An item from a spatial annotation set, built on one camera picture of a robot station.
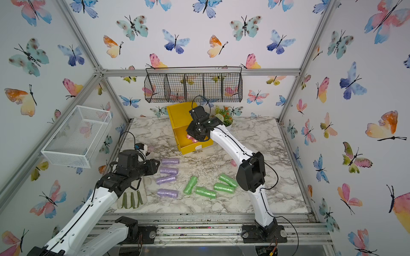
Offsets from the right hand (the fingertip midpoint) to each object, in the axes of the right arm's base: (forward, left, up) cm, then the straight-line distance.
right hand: (188, 130), depth 86 cm
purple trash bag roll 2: (-15, +11, -18) cm, 26 cm away
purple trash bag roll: (-8, +12, -19) cm, 24 cm away
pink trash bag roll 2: (-7, -26, -21) cm, 34 cm away
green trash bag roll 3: (-22, -20, -20) cm, 36 cm away
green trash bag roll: (-20, -2, -21) cm, 29 cm away
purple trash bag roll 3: (-20, +13, -19) cm, 31 cm away
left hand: (-17, +14, -5) cm, 22 cm away
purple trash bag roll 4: (-27, +9, -19) cm, 35 cm away
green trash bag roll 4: (-16, -19, -20) cm, 33 cm away
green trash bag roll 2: (-26, -10, -19) cm, 34 cm away
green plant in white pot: (+20, -20, -6) cm, 29 cm away
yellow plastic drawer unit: (+9, +6, +1) cm, 11 cm away
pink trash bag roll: (-3, -3, -5) cm, 6 cm away
